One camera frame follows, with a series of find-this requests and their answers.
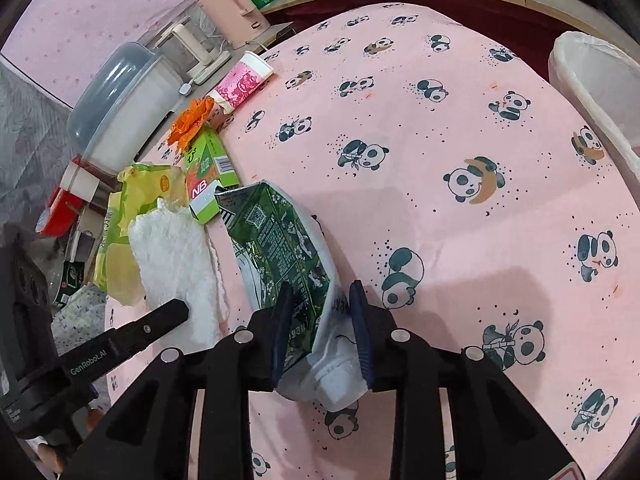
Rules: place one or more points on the pink electric kettle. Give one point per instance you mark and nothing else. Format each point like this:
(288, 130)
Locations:
(230, 10)

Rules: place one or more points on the white glass kettle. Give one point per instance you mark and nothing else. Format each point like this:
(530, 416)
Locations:
(192, 47)

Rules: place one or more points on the white lined trash bin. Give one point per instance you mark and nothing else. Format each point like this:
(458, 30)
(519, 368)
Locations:
(590, 90)

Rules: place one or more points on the pink panda tablecloth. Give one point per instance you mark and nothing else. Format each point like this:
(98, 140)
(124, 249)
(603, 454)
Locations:
(450, 260)

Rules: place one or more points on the small orange plastic bag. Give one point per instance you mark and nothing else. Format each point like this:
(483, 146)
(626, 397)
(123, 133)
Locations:
(192, 120)

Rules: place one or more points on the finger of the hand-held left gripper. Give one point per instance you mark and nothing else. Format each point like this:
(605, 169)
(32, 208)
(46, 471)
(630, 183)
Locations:
(145, 330)

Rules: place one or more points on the pink dotted curtain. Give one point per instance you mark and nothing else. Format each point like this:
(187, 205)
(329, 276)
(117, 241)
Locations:
(100, 10)

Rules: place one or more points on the white power plug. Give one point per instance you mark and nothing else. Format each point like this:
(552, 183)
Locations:
(185, 89)

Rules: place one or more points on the pink paper cup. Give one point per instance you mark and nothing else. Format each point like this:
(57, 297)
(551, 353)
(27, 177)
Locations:
(240, 82)

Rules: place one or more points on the green white printed packet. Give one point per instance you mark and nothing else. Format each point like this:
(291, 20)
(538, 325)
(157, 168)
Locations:
(280, 240)

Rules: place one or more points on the white paper towel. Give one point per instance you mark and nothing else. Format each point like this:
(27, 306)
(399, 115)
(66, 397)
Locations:
(170, 260)

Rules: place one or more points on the grey patterned curtain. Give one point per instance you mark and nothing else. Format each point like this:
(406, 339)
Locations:
(30, 135)

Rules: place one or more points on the green red carton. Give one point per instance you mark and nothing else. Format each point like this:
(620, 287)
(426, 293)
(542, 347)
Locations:
(205, 170)

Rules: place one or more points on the red basin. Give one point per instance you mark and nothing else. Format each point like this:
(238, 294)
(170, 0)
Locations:
(60, 210)

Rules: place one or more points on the yellow green snack packet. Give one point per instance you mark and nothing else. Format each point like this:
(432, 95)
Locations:
(120, 240)

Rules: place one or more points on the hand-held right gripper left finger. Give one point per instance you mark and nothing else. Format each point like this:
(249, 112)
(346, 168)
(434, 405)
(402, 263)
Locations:
(282, 330)

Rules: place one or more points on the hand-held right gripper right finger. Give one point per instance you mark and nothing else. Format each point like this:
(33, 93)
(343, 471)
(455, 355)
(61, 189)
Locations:
(361, 330)

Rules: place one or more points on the white dish box clear lid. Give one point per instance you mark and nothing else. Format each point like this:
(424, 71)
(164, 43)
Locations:
(130, 110)

